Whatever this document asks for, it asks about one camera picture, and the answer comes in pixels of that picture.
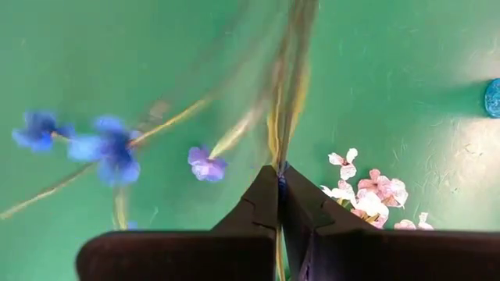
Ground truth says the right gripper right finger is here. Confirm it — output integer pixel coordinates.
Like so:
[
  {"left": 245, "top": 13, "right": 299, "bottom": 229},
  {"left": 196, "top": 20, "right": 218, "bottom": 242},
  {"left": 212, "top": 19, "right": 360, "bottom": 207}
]
[{"left": 281, "top": 165, "right": 500, "bottom": 281}]

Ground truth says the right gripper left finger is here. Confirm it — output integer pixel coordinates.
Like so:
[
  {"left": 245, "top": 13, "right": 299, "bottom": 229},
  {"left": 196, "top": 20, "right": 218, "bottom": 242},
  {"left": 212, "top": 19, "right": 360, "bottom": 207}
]
[{"left": 76, "top": 165, "right": 279, "bottom": 281}]

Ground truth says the white artificial flower bunch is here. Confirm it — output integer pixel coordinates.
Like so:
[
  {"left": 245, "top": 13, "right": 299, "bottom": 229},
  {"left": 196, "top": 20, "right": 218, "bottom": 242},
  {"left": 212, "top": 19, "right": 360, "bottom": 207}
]
[{"left": 320, "top": 147, "right": 435, "bottom": 231}]

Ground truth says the blue artificial flower bunch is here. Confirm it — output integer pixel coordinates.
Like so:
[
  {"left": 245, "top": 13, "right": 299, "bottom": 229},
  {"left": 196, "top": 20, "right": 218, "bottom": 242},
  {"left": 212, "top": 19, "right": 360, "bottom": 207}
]
[{"left": 0, "top": 0, "right": 321, "bottom": 281}]

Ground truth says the teal textured glass vase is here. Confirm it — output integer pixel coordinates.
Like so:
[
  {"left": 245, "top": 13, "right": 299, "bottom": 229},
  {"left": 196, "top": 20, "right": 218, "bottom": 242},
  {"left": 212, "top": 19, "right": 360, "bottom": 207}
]
[{"left": 484, "top": 77, "right": 500, "bottom": 119}]

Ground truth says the green table mat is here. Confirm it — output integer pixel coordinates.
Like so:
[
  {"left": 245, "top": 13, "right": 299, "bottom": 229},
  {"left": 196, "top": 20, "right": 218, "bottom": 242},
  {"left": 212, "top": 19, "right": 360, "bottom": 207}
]
[{"left": 0, "top": 0, "right": 500, "bottom": 281}]

